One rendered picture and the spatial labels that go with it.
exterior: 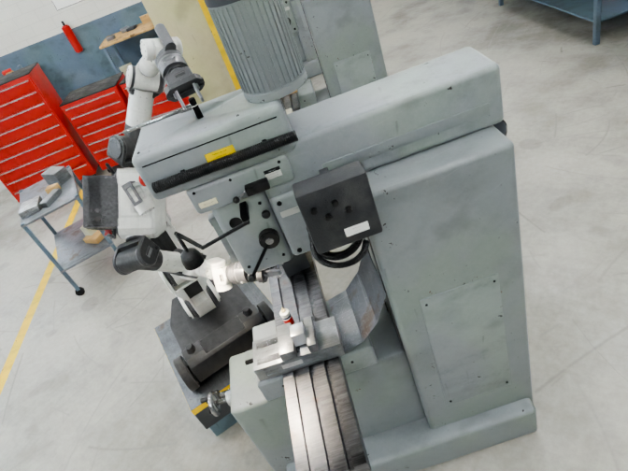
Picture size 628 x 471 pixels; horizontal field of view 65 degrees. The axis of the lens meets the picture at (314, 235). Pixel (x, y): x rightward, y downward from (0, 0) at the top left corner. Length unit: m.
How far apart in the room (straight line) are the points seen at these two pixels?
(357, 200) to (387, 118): 0.32
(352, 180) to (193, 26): 2.15
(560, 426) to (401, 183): 1.62
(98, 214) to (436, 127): 1.27
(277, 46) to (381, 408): 1.65
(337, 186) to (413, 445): 1.52
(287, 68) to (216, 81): 1.92
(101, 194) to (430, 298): 1.29
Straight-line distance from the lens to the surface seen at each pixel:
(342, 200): 1.34
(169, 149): 1.51
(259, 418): 2.31
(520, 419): 2.58
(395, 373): 2.25
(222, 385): 2.80
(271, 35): 1.44
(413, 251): 1.70
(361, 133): 1.56
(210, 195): 1.58
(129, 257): 2.02
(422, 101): 1.58
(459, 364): 2.21
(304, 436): 1.83
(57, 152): 6.99
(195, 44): 3.31
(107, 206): 2.04
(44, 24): 11.21
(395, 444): 2.53
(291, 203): 1.61
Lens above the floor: 2.41
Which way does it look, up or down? 36 degrees down
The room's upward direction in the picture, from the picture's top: 22 degrees counter-clockwise
